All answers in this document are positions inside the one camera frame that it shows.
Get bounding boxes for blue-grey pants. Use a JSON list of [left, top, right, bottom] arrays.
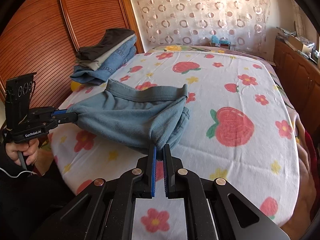
[[67, 79, 190, 154]]

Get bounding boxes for person's left hand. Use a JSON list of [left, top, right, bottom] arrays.
[[5, 139, 39, 166]]

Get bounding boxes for folded blue jeans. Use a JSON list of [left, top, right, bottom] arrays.
[[70, 35, 137, 85]]

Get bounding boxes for folded beige garment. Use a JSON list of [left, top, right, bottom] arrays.
[[76, 35, 136, 71]]

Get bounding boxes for person's black sleeve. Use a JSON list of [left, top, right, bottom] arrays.
[[1, 144, 75, 239]]

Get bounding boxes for folded black garment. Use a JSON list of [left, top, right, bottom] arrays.
[[76, 28, 135, 61]]

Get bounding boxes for blue item on box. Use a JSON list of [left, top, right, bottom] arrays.
[[210, 35, 231, 49]]

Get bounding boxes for sheer circle-pattern curtain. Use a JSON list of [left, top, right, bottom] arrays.
[[131, 0, 270, 51]]

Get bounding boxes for wooden window-side cabinet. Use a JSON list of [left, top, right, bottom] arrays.
[[273, 38, 320, 135]]

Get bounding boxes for cardboard box on cabinet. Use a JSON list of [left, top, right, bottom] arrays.
[[288, 35, 315, 54]]

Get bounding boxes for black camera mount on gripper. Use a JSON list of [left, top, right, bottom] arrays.
[[5, 72, 37, 129]]

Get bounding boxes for white cable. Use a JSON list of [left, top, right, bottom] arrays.
[[0, 166, 38, 178]]

